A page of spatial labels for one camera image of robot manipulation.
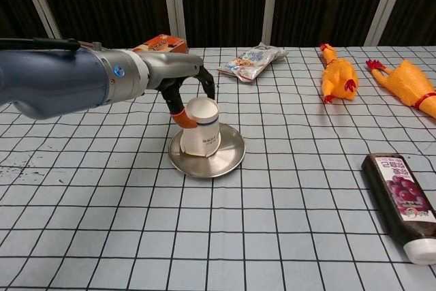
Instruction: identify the yellow rubber chicken toy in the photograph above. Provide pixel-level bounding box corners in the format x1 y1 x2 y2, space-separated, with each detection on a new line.
319 42 360 105
365 59 436 120

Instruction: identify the white paper cup blue ring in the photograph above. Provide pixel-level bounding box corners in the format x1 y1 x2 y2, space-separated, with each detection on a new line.
179 97 221 157

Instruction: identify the dark grape sauce bottle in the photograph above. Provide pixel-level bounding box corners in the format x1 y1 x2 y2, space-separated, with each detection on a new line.
360 153 436 265

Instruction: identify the orange biscuit box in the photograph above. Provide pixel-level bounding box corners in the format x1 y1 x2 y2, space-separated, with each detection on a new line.
131 33 189 55

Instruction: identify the round steel plate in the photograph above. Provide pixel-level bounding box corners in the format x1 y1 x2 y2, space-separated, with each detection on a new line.
168 123 247 179

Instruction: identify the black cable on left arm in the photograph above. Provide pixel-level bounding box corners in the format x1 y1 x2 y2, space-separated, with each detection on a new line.
0 37 82 52

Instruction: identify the white metal frame post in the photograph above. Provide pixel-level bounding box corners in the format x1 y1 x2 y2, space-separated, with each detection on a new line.
262 0 290 48
364 0 412 46
161 0 187 48
16 0 66 50

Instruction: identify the light blue checkered tablecloth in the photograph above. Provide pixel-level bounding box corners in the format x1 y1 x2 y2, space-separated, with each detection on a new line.
0 45 436 291

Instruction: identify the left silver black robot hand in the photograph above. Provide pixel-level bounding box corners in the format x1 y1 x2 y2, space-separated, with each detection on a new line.
142 50 216 129

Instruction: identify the white blue snack bag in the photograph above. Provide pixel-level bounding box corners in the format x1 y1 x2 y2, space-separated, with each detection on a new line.
217 42 289 83

